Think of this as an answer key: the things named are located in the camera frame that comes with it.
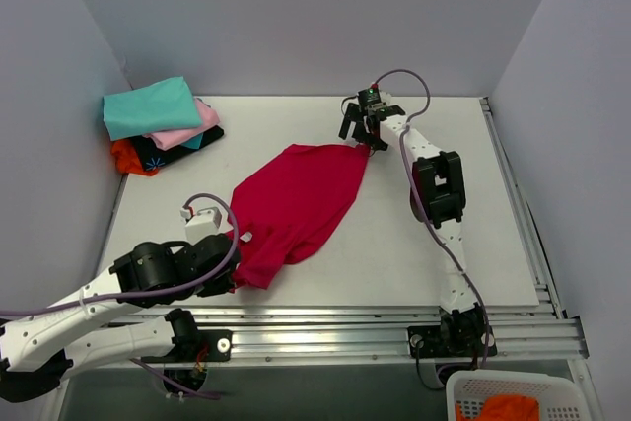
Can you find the white plastic laundry basket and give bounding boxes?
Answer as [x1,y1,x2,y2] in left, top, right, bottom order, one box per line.
[446,370,592,420]

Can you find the orange t-shirt in basket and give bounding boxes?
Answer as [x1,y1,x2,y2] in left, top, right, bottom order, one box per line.
[455,395,540,421]

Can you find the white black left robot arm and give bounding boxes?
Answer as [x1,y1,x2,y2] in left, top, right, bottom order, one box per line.
[1,234,241,403]

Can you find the orange folded t-shirt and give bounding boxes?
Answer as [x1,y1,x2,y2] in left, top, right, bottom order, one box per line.
[110,139,159,176]

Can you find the red t-shirt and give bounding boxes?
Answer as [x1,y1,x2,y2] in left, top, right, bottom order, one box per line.
[230,144,370,290]

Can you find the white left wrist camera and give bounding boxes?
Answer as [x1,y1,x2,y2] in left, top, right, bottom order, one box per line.
[180,206,222,245]

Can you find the pink folded t-shirt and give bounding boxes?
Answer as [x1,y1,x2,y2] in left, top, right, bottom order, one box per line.
[142,98,222,151]

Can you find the aluminium frame rails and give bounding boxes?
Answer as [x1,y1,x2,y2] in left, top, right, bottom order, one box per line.
[46,98,591,421]

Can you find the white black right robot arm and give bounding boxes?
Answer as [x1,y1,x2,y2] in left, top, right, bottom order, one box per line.
[338,97,493,367]

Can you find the teal folded t-shirt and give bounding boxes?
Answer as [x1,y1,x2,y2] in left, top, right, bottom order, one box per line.
[103,76,202,141]

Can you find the black folded t-shirt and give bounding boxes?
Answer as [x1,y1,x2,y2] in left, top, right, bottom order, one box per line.
[130,126,224,173]

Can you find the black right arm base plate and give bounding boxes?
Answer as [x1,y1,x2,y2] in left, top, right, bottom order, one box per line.
[406,325,486,359]

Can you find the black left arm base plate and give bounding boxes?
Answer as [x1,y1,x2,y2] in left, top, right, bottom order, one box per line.
[163,329,233,363]

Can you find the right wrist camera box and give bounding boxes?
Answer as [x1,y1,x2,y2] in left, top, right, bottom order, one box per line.
[357,86,405,119]

